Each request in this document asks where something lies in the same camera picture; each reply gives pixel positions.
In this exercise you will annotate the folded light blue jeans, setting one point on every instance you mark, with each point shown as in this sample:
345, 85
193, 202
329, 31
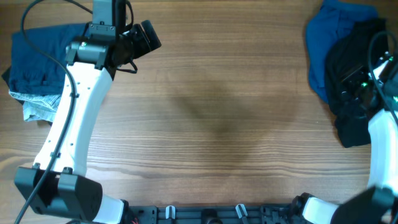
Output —
37, 107

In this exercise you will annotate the black t-shirt with logo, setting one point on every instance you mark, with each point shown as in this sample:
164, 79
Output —
350, 92

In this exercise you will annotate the crumpled blue shirt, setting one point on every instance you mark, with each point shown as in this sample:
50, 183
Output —
334, 21

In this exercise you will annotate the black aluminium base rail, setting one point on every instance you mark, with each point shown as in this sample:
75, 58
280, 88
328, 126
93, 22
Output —
238, 214

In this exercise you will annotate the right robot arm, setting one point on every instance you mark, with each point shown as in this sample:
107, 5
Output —
381, 194

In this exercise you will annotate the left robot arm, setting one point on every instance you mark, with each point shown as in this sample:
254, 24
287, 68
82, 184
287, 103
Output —
56, 184

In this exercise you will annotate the folded dark navy garment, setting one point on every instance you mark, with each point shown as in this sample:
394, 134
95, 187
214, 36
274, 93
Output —
31, 72

